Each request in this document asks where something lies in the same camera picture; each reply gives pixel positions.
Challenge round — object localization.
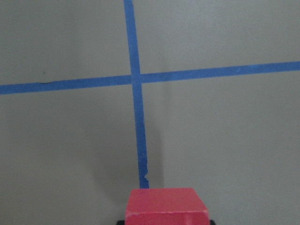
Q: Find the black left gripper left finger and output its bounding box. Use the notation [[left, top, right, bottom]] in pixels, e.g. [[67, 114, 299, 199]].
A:
[[116, 220, 125, 225]]

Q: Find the red block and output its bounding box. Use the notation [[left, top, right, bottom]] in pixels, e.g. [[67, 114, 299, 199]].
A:
[[125, 188, 210, 225]]

